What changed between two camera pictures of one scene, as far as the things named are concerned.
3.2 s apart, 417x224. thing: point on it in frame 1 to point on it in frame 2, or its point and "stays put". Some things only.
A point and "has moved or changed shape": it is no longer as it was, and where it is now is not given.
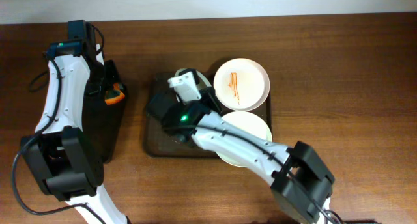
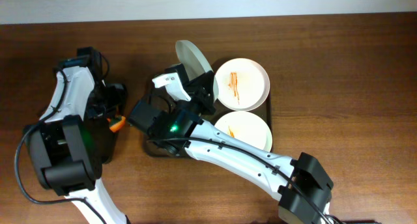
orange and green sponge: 115,95 has moved or changed shape
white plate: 203,82 has moved or changed shape
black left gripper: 106,111 to 106,98
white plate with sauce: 250,123 stays put
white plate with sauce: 242,84 stays put
